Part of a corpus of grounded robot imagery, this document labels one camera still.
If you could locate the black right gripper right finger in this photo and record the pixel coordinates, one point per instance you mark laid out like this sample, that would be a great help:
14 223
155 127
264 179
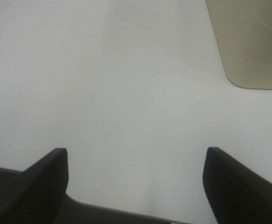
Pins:
236 194

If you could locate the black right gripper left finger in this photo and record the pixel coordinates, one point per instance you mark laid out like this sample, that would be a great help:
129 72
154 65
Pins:
35 195

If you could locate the beige storage box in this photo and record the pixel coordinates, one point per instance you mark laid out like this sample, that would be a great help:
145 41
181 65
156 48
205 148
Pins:
243 31

